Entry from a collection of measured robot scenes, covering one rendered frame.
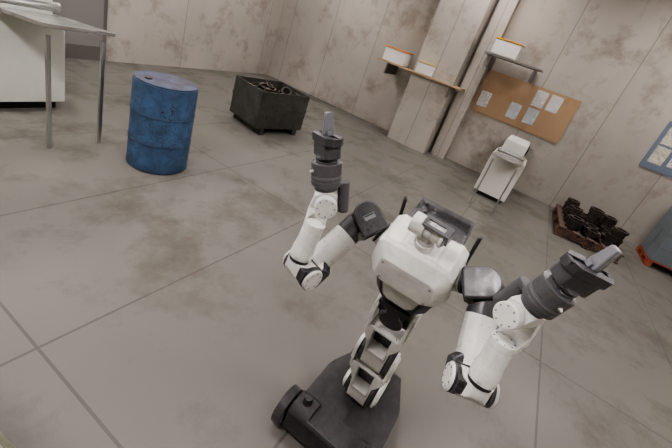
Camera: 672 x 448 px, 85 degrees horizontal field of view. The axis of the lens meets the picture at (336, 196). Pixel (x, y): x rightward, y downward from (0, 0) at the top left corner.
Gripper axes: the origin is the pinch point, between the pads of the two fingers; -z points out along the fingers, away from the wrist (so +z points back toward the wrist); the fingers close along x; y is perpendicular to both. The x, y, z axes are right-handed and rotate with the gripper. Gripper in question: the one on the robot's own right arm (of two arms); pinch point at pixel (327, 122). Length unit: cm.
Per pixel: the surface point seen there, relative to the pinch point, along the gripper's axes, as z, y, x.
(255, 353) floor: 152, 6, -79
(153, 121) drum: 49, 45, -286
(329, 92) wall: 79, -359, -772
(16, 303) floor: 117, 124, -130
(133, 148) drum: 76, 65, -302
